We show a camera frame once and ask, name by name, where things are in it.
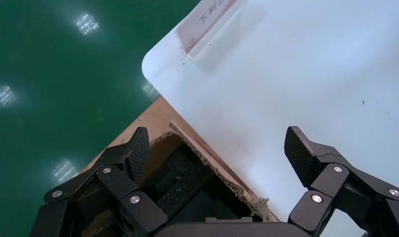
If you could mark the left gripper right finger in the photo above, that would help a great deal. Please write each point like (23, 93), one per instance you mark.
(300, 157)

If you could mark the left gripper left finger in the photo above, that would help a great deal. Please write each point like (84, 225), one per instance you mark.
(137, 150)

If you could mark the large cardboard box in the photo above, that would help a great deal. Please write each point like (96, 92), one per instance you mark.
(153, 117)

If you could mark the black foam insert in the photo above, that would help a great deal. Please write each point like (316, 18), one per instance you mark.
(183, 186)

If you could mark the acrylic sign with red card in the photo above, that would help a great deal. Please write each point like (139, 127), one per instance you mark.
(202, 26)

